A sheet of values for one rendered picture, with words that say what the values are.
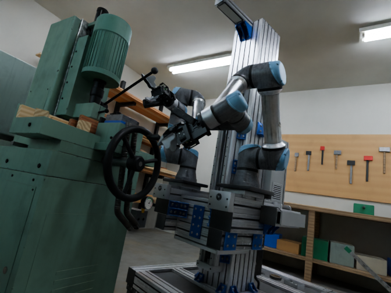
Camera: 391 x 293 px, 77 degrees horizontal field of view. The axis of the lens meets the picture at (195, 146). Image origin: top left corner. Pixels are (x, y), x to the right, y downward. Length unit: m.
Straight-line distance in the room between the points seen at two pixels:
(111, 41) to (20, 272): 0.97
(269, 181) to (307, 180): 2.31
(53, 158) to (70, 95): 0.43
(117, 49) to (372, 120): 3.61
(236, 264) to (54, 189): 1.08
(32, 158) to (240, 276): 1.26
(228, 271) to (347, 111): 3.24
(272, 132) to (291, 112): 3.12
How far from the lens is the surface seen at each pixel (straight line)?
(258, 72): 1.22
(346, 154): 4.04
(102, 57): 1.26
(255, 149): 1.33
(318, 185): 3.98
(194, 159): 1.67
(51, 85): 1.39
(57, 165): 0.98
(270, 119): 1.24
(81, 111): 1.26
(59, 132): 0.98
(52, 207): 1.00
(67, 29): 1.53
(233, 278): 1.63
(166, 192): 1.52
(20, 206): 1.05
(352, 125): 4.18
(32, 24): 3.85
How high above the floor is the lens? 0.72
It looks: 12 degrees up
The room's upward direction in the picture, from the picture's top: 10 degrees clockwise
